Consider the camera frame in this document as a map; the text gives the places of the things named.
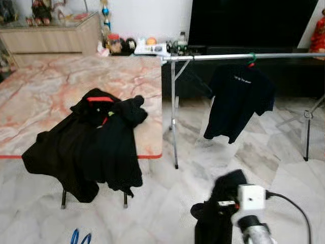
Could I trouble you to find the black polo shirt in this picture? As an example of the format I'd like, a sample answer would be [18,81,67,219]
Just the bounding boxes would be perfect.
[190,169,249,244]

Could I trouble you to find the blue plastic hanger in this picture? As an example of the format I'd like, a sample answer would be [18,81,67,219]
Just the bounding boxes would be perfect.
[70,228,93,244]

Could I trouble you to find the green plastic hanger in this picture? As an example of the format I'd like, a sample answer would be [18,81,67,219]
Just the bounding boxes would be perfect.
[247,52,257,68]

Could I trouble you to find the navy shirt red stripes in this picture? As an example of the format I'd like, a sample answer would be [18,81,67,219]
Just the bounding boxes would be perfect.
[204,64,277,144]

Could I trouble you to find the black television console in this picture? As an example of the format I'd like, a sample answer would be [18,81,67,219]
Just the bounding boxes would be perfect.
[161,46,325,100]

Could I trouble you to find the silver metal clothes rack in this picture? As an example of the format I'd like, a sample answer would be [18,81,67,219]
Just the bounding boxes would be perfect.
[162,51,325,169]

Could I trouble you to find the clear bottle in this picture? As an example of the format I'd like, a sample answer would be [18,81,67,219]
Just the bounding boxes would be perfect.
[177,32,187,51]

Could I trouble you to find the white tray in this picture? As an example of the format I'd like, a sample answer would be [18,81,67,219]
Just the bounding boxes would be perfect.
[135,43,171,55]

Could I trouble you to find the black flat television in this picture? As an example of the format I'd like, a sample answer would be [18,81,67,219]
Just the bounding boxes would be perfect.
[188,0,319,50]

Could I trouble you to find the black plush toy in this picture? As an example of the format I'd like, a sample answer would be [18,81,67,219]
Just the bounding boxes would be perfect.
[122,37,137,54]

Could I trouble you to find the red laughing Buddha statue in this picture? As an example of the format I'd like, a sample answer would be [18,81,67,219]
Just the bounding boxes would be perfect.
[309,15,325,54]

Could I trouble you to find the red lid jar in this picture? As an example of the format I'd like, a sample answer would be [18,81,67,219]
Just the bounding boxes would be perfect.
[108,34,122,55]

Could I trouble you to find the marble top folding table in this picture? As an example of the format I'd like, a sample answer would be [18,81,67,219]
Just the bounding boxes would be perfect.
[0,53,164,209]

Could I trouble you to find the blue gold ornament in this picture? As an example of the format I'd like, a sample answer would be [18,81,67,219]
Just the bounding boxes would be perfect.
[101,0,111,31]

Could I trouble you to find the light wooden cabinet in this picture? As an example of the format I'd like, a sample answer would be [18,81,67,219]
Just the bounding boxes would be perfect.
[0,13,101,67]

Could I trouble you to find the dark figurine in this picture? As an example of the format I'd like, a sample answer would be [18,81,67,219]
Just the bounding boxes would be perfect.
[25,0,54,26]

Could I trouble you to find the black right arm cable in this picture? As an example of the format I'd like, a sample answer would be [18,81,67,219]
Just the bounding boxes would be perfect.
[265,191,311,244]

